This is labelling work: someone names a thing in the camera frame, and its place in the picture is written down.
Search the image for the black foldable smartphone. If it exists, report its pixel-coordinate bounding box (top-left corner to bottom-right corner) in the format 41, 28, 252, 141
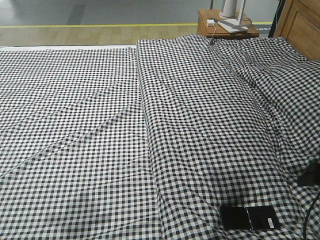
219, 206, 281, 230

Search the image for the white desk lamp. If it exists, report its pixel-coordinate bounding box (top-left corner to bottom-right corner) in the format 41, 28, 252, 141
217, 0, 248, 34

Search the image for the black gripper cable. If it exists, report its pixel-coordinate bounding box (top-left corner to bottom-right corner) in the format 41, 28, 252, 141
303, 193, 320, 240

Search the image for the wooden headboard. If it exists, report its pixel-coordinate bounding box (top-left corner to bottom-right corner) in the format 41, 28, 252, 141
273, 0, 320, 60

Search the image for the white charging cable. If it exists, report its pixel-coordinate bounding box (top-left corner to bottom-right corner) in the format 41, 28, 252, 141
209, 24, 217, 46

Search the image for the white charger adapter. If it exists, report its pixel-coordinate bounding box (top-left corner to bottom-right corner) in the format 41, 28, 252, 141
206, 19, 216, 27

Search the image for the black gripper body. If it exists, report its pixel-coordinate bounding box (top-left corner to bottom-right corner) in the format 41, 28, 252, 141
296, 159, 320, 186

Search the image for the white cylindrical appliance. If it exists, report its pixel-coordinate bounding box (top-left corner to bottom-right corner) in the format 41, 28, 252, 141
219, 0, 238, 19

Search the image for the checkered duvet cover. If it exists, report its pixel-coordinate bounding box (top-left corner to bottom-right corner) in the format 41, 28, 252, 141
136, 35, 320, 240

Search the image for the checkered bed sheet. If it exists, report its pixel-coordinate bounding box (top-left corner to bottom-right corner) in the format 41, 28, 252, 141
0, 47, 162, 240

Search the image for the wooden bedside table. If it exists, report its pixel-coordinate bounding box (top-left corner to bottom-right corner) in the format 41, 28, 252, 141
196, 9, 260, 39

